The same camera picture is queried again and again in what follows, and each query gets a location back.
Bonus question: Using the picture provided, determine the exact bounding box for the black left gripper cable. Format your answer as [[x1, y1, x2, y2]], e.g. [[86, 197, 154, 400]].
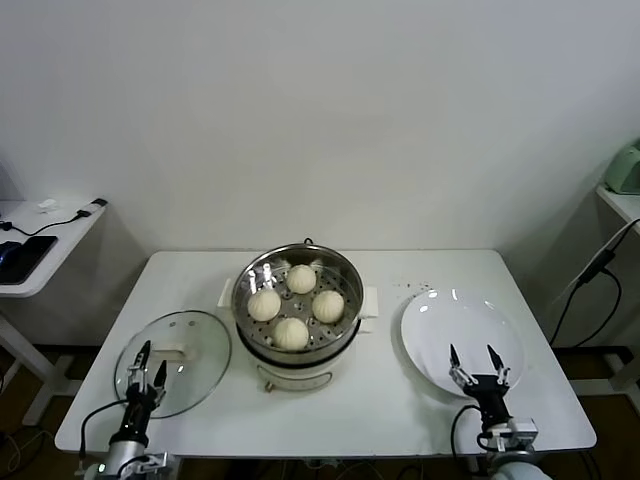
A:
[[79, 402, 129, 459]]

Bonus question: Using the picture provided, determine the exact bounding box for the large white plate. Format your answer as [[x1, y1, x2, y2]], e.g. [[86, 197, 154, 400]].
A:
[[399, 288, 526, 400]]

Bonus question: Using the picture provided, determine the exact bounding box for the white flat strip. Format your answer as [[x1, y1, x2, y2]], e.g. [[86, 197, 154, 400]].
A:
[[544, 218, 640, 312]]

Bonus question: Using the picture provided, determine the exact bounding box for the pale green appliance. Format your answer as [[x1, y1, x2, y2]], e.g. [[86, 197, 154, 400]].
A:
[[602, 139, 640, 196]]

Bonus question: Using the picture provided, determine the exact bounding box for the white steamed baozi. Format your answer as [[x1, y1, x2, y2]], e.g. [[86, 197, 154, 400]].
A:
[[247, 289, 281, 322], [311, 291, 345, 324], [272, 317, 310, 351], [285, 264, 317, 295]]

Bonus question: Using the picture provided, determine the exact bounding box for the yellowish floor cable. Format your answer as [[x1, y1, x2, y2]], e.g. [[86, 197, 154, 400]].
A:
[[0, 429, 49, 476]]

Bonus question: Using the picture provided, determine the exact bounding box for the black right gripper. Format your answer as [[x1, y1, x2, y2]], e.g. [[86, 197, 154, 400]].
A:
[[448, 343, 515, 427]]

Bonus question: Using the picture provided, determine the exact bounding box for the small blue device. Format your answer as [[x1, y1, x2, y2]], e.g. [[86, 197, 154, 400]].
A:
[[0, 241, 24, 274]]

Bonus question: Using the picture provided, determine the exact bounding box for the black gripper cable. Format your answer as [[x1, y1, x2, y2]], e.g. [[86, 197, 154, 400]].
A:
[[79, 402, 129, 459], [450, 404, 489, 459]]

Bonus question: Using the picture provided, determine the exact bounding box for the round glass pot lid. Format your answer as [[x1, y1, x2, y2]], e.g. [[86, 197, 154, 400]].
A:
[[113, 309, 234, 419]]

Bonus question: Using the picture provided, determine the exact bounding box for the white shelf table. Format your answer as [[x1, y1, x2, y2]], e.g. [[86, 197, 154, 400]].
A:
[[594, 183, 640, 236]]

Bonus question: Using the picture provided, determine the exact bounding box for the white side table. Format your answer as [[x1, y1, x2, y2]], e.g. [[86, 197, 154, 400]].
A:
[[0, 199, 109, 427]]

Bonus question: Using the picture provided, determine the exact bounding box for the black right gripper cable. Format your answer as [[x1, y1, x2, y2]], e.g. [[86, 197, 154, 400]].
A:
[[450, 404, 489, 459]]

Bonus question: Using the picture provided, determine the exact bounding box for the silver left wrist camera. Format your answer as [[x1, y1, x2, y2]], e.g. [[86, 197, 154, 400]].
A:
[[132, 451, 170, 475]]

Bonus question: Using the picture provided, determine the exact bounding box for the steel steamer pot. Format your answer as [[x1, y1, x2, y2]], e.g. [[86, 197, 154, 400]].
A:
[[217, 277, 381, 395]]

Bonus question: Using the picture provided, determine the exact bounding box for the stainless steel steamer basket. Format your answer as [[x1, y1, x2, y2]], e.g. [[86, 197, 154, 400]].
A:
[[232, 243, 365, 366]]

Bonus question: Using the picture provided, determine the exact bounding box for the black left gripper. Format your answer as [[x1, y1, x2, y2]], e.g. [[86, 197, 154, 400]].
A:
[[119, 340, 169, 444]]

